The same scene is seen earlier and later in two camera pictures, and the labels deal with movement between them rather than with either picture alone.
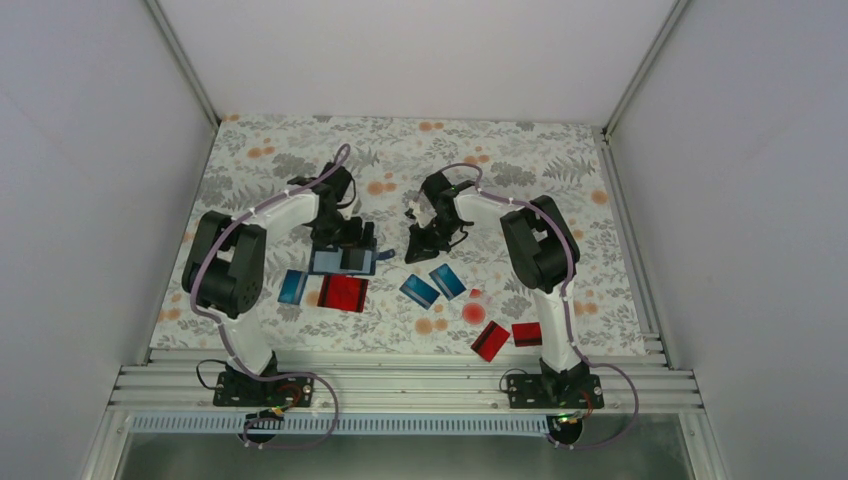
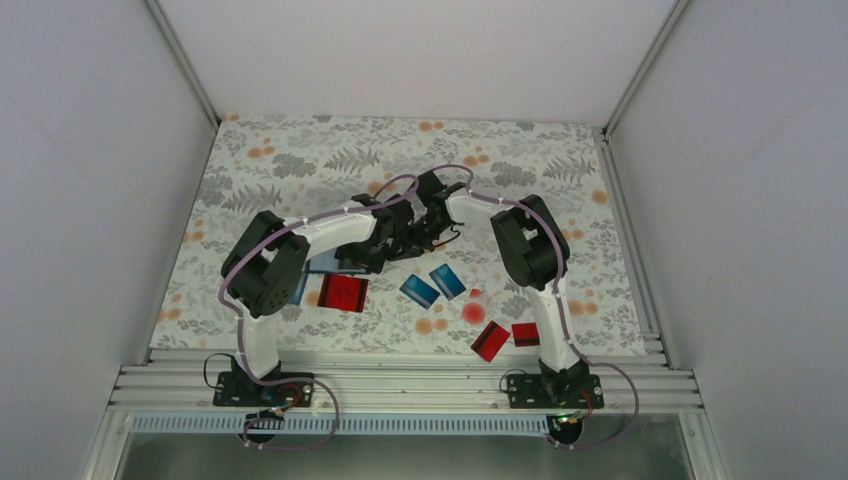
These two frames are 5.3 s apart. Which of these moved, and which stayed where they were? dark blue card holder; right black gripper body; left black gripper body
Moved: left black gripper body
Stayed: dark blue card holder; right black gripper body
